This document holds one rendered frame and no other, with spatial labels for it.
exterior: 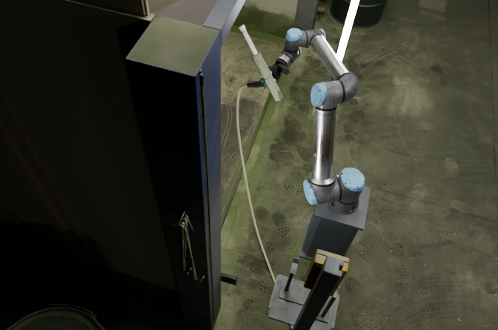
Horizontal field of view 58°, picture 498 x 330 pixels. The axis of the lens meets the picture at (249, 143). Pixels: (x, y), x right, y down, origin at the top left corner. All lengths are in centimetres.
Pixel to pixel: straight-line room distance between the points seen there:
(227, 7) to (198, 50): 19
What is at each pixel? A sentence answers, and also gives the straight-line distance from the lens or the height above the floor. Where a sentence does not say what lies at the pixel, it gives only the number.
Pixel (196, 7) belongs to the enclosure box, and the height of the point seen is 166.
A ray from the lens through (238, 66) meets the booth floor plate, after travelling 434.
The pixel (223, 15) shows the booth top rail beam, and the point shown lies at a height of 229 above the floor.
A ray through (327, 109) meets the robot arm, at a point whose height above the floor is 135.
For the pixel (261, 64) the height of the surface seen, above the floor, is 129.
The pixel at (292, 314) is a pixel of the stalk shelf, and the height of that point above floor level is 79.
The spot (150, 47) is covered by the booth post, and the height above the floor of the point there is 229.
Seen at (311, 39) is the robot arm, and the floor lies 130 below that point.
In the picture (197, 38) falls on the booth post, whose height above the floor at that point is 229.
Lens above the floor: 303
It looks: 53 degrees down
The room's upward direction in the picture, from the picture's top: 5 degrees clockwise
